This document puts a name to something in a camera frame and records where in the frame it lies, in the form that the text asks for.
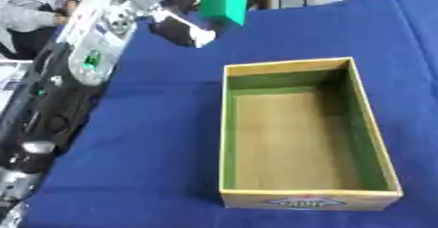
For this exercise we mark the person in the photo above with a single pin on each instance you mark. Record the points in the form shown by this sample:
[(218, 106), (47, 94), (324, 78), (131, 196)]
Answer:
[(26, 7)]

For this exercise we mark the person's hand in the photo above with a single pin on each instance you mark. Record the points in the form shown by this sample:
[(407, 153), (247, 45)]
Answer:
[(64, 12)]

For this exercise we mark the tan cardboard box green inside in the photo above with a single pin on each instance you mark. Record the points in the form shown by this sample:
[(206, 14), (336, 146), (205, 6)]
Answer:
[(296, 140)]

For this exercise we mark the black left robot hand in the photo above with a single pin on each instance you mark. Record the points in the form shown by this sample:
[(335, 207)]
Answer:
[(174, 31)]

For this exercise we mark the green rectangular block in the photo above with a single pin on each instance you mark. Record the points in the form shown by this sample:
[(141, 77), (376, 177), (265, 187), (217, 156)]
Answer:
[(223, 0)]

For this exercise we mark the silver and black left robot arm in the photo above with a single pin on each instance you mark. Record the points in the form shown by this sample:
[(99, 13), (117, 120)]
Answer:
[(94, 47)]

